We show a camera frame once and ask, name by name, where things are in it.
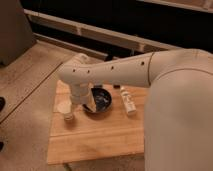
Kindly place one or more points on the small dark object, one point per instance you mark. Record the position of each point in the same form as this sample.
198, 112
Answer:
116, 86

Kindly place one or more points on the grey cabinet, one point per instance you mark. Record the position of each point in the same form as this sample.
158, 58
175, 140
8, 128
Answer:
16, 35

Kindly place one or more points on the white bottle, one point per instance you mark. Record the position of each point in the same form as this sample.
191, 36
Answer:
128, 102

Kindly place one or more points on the wooden table board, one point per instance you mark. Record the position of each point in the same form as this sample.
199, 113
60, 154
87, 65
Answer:
88, 137

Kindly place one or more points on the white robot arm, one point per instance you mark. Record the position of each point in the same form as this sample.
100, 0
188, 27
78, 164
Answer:
178, 113

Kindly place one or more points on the dark ceramic bowl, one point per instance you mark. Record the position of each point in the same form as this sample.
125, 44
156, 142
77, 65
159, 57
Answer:
102, 99

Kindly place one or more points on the white shelf rail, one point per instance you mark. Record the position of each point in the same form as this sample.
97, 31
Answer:
97, 33

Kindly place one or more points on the small white cup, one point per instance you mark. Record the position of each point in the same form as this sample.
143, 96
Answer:
65, 108

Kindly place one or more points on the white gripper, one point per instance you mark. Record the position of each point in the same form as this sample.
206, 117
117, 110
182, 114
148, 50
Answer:
81, 94

